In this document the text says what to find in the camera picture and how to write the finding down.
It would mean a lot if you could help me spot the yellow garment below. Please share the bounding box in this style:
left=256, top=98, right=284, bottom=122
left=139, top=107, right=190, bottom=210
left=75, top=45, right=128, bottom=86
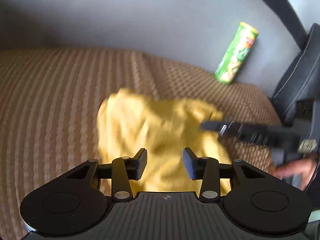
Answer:
left=97, top=89, right=231, bottom=194

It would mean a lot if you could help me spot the person's right hand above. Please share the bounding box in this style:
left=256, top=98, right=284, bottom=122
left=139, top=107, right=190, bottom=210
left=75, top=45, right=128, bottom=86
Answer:
left=266, top=155, right=317, bottom=191

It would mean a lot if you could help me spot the dark leather cushion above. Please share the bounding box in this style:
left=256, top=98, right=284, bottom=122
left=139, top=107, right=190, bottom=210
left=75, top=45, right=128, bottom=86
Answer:
left=271, top=23, right=319, bottom=125

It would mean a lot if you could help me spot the woven brown seat mat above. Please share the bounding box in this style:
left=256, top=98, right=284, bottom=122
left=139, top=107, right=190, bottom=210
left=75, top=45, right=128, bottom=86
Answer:
left=1, top=48, right=280, bottom=239

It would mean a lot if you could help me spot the green chips can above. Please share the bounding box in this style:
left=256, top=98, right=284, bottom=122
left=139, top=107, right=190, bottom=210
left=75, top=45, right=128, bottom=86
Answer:
left=214, top=22, right=259, bottom=85

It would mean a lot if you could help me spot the black leather sofa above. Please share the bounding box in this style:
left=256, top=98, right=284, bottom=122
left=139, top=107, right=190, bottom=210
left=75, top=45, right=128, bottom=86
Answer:
left=263, top=0, right=319, bottom=50

